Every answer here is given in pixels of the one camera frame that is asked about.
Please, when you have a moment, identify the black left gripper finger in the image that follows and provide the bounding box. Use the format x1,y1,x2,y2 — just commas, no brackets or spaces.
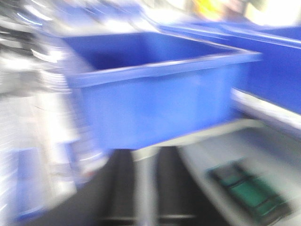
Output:
37,149,135,226

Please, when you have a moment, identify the green black screwdriver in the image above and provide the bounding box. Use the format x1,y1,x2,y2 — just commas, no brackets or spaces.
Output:
207,158,293,226

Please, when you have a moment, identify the grey target tray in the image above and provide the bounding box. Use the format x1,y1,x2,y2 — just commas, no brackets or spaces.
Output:
131,119,301,226

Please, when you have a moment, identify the blue bin on rack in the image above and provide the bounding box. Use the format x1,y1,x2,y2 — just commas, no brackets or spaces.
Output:
63,32,261,149

